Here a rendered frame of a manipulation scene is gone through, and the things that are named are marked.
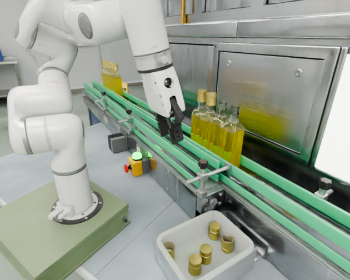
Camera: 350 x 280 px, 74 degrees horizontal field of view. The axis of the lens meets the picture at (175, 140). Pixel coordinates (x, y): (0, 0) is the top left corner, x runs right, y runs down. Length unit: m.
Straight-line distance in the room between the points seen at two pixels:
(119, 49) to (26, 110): 6.15
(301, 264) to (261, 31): 0.67
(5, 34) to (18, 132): 5.82
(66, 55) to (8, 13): 5.63
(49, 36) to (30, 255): 0.60
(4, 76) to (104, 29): 6.05
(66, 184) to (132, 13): 0.48
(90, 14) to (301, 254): 0.70
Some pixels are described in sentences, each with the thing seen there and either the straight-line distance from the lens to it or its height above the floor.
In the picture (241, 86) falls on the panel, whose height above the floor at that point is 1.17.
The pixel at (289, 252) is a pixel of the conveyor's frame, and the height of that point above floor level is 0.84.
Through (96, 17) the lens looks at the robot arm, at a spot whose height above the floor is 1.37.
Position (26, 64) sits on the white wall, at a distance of 6.46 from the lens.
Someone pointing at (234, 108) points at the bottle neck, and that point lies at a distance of 0.74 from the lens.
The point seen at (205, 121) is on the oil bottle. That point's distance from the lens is 0.83.
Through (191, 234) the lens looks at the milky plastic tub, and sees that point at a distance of 0.75.
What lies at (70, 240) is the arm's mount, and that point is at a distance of 0.75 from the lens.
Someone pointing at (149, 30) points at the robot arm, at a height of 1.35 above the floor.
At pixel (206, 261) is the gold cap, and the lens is 0.72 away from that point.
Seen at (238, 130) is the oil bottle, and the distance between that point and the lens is 0.76.
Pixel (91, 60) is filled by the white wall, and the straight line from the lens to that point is 6.62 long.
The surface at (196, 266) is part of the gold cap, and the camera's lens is 0.67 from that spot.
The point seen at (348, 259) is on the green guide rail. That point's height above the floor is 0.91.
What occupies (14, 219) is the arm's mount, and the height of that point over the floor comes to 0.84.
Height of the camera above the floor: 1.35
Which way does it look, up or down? 24 degrees down
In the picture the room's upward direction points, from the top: straight up
